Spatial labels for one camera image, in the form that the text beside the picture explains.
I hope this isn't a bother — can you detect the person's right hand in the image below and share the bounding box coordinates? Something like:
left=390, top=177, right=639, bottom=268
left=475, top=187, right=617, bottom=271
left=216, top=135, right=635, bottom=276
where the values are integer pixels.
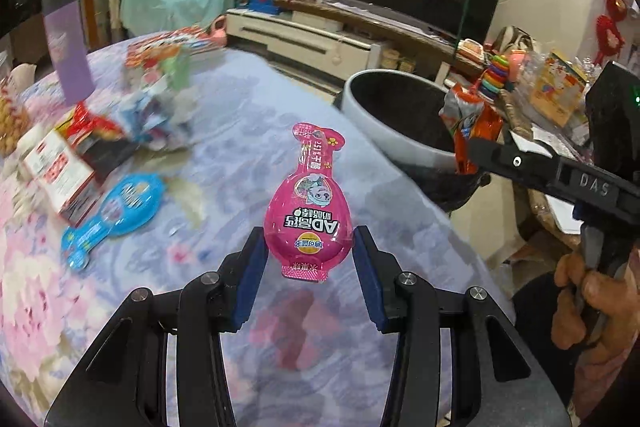
left=551, top=247, right=640, bottom=358

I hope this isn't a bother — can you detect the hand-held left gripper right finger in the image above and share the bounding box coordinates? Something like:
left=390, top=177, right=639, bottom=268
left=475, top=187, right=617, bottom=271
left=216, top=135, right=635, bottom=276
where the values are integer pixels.
left=351, top=227, right=573, bottom=427

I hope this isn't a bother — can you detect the colourful cartoon box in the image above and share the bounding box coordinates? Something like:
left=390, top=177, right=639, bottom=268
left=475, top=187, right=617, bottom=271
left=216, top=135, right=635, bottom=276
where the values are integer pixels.
left=530, top=52, right=591, bottom=128

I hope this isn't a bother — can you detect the orange snack wrapper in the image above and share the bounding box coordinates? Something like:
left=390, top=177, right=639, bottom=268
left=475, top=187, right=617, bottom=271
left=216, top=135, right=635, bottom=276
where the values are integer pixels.
left=440, top=82, right=503, bottom=175

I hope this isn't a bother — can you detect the purple box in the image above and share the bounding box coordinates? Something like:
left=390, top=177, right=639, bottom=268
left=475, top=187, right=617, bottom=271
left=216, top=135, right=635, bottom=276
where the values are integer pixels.
left=41, top=0, right=96, bottom=102

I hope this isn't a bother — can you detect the white television stand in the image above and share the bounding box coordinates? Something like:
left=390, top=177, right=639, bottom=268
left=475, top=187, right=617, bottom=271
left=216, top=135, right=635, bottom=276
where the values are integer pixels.
left=225, top=0, right=491, bottom=80

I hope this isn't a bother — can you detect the colourful picture book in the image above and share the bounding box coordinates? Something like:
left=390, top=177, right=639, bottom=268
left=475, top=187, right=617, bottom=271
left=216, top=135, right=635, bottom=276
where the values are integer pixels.
left=127, top=27, right=226, bottom=58

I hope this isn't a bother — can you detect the patterned bag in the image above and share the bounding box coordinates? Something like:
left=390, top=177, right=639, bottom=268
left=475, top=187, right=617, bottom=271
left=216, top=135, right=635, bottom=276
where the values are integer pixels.
left=492, top=26, right=536, bottom=58

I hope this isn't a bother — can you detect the clear cookie packet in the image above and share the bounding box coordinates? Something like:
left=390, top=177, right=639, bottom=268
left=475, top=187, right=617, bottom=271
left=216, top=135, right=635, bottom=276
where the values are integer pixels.
left=0, top=77, right=31, bottom=158

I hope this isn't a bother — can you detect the grey round waste bin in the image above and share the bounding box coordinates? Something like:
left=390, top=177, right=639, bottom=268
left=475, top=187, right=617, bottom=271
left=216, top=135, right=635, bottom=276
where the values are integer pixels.
left=340, top=69, right=493, bottom=212

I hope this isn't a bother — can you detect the pink toy kettlebell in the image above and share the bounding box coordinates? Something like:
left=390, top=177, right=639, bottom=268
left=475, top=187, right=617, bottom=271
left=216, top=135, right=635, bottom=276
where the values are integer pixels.
left=207, top=14, right=229, bottom=46

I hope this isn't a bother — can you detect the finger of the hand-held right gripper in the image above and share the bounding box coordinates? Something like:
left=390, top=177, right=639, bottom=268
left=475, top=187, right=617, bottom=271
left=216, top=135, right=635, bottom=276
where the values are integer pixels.
left=465, top=134, right=558, bottom=195

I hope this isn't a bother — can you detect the red and white carton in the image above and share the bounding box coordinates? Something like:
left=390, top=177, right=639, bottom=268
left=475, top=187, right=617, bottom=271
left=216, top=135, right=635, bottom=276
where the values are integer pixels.
left=20, top=127, right=98, bottom=228

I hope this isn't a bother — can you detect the rainbow stacking rings toy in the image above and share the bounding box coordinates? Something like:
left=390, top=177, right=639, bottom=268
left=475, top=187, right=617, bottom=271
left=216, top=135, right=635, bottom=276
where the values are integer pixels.
left=477, top=54, right=511, bottom=100

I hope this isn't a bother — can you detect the pink drink pouch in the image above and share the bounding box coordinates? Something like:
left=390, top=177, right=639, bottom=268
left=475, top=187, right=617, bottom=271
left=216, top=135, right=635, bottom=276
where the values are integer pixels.
left=263, top=122, right=356, bottom=282

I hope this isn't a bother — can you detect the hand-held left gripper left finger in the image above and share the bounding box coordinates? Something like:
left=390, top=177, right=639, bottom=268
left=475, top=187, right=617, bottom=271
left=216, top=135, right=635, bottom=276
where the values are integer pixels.
left=45, top=227, right=266, bottom=427

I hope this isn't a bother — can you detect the blue flat pouch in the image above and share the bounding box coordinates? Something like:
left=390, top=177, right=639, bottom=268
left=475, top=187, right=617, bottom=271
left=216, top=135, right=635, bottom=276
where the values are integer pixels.
left=61, top=173, right=165, bottom=270

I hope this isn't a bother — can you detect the pile of colourful wrappers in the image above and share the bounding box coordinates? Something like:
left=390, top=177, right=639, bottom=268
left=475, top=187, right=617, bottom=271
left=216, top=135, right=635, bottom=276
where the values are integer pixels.
left=75, top=47, right=196, bottom=152

